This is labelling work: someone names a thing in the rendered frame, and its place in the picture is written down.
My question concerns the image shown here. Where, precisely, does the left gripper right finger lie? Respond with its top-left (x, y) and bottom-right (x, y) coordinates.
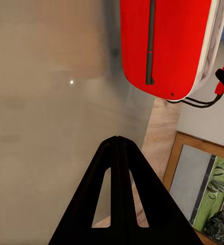
top-left (118, 136), bottom-right (204, 245)

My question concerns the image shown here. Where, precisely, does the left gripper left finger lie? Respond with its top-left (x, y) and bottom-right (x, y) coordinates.
top-left (48, 136), bottom-right (126, 245)

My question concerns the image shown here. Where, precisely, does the radio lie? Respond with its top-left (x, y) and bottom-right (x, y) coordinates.
top-left (120, 0), bottom-right (224, 108)

